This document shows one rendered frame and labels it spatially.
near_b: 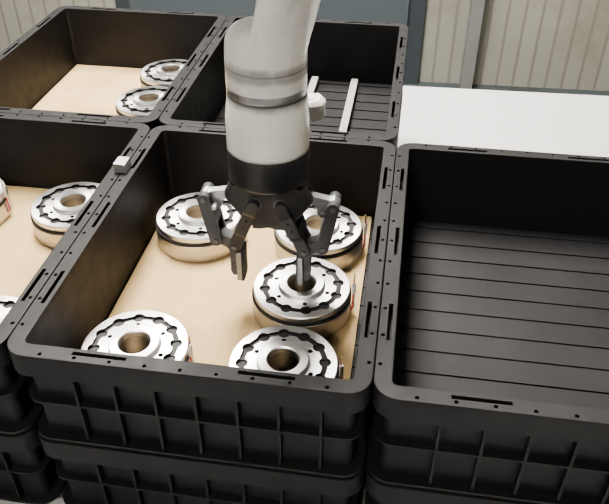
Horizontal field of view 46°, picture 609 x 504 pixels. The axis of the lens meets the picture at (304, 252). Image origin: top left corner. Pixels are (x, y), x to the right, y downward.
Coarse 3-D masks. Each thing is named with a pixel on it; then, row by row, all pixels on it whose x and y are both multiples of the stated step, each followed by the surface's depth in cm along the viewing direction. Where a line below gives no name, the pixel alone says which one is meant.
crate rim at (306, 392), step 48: (144, 144) 84; (336, 144) 85; (384, 144) 84; (384, 192) 76; (384, 240) 69; (48, 288) 64; (96, 384) 58; (144, 384) 57; (192, 384) 56; (240, 384) 55; (288, 384) 55; (336, 384) 55
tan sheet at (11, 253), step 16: (16, 192) 94; (32, 192) 94; (16, 208) 92; (0, 224) 89; (16, 224) 89; (0, 240) 86; (16, 240) 86; (32, 240) 86; (0, 256) 84; (16, 256) 84; (32, 256) 84; (0, 272) 81; (16, 272) 81; (32, 272) 81; (0, 288) 79; (16, 288) 79
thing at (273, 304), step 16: (272, 272) 77; (320, 272) 76; (336, 272) 76; (256, 288) 74; (272, 288) 74; (336, 288) 74; (272, 304) 72; (288, 304) 72; (304, 304) 72; (320, 304) 72; (336, 304) 72; (288, 320) 71; (304, 320) 71
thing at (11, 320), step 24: (0, 120) 90; (24, 120) 89; (48, 120) 89; (72, 120) 89; (96, 120) 89; (96, 192) 76; (72, 240) 69; (48, 264) 66; (24, 312) 61; (0, 336) 59; (0, 360) 59
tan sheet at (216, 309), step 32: (160, 256) 84; (224, 256) 84; (256, 256) 84; (128, 288) 79; (160, 288) 79; (192, 288) 79; (224, 288) 79; (192, 320) 75; (224, 320) 75; (352, 320) 75; (224, 352) 71; (352, 352) 71
